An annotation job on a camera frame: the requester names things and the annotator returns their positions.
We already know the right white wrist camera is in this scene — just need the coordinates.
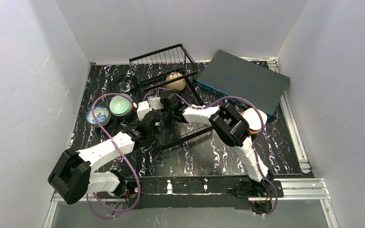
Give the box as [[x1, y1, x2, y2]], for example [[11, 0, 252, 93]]
[[147, 96, 164, 110]]

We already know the grey teal network switch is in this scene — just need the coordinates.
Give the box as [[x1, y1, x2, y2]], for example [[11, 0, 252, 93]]
[[196, 50, 290, 118]]

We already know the coiled black cable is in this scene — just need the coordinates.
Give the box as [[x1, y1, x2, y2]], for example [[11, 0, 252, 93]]
[[110, 74, 139, 95]]

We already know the beige ceramic bowl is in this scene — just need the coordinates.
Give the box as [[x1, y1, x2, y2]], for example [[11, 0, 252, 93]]
[[165, 72, 186, 91]]

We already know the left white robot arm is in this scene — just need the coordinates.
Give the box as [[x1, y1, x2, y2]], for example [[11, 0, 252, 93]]
[[48, 111, 161, 204]]

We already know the black wire dish rack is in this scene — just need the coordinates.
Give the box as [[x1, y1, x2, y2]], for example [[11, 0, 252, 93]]
[[129, 44, 213, 150]]

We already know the green lined ceramic bowl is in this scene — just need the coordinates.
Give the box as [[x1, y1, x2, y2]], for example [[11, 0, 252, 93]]
[[109, 94, 133, 118]]

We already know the orange bowl white inside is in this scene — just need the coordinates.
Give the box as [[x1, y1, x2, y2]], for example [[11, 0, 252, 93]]
[[241, 108, 262, 135]]

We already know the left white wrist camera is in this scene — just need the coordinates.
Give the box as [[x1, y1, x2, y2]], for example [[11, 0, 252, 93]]
[[136, 101, 153, 120]]

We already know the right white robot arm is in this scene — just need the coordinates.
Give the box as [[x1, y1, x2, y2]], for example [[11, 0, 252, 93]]
[[160, 90, 278, 197]]

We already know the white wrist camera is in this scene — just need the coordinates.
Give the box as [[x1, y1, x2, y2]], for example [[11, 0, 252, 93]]
[[147, 96, 164, 110], [136, 101, 153, 120]]

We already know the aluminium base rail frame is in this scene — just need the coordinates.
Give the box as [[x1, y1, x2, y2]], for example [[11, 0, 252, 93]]
[[43, 176, 338, 228]]

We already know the blue white patterned bowl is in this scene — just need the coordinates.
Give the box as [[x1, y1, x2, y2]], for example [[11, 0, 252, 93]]
[[85, 104, 111, 127]]

